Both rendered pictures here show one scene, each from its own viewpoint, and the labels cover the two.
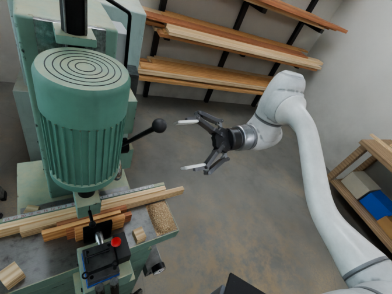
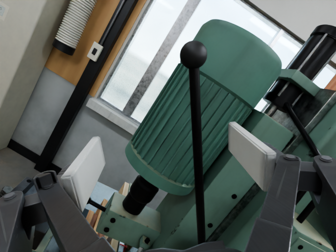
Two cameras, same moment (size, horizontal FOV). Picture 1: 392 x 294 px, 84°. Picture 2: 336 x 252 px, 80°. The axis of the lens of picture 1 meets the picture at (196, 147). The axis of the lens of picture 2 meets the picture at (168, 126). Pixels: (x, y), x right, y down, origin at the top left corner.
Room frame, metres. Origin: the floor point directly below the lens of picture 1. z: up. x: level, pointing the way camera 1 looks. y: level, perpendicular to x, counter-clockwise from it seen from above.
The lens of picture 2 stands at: (0.56, -0.12, 1.39)
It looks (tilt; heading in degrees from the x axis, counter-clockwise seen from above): 13 degrees down; 122
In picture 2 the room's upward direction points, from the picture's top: 34 degrees clockwise
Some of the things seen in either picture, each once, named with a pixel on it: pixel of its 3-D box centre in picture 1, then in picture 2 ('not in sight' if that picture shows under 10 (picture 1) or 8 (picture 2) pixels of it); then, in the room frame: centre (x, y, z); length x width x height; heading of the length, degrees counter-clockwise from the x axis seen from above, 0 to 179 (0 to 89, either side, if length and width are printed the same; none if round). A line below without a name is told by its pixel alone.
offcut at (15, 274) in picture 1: (11, 275); not in sight; (0.12, 0.33, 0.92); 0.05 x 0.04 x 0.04; 71
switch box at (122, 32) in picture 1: (114, 51); not in sight; (0.69, 0.39, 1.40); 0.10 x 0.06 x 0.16; 45
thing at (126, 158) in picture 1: (119, 154); not in sight; (0.61, 0.28, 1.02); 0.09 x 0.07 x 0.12; 135
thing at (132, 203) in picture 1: (116, 207); not in sight; (0.44, 0.19, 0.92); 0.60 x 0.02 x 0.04; 135
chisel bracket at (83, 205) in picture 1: (86, 194); (129, 224); (0.38, 0.28, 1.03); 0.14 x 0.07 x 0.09; 45
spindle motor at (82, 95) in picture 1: (86, 126); (197, 111); (0.36, 0.26, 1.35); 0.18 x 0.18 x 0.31
